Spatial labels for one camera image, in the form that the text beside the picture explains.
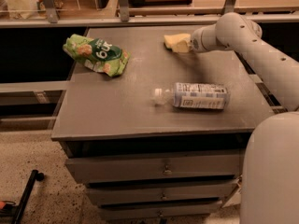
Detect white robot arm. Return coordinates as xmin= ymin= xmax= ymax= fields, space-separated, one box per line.
xmin=191 ymin=12 xmax=299 ymax=224

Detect yellow sponge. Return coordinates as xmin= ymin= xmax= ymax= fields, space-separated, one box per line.
xmin=164 ymin=34 xmax=191 ymax=53

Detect cardboard box on floor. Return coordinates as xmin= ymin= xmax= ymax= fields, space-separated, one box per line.
xmin=222 ymin=177 xmax=242 ymax=208

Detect grey drawer cabinet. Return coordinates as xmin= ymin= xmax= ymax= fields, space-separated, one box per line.
xmin=51 ymin=27 xmax=273 ymax=220

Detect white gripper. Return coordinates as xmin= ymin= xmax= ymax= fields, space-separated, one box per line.
xmin=191 ymin=28 xmax=207 ymax=53

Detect black stand leg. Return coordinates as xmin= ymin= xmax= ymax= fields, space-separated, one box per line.
xmin=10 ymin=170 xmax=45 ymax=224

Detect clear plastic water bottle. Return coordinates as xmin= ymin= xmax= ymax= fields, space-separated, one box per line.
xmin=152 ymin=82 xmax=230 ymax=110

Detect green rice chip bag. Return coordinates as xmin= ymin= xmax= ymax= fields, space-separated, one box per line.
xmin=63 ymin=34 xmax=130 ymax=77

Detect metal shelf rail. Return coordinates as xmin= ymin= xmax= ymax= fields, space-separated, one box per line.
xmin=0 ymin=0 xmax=299 ymax=28

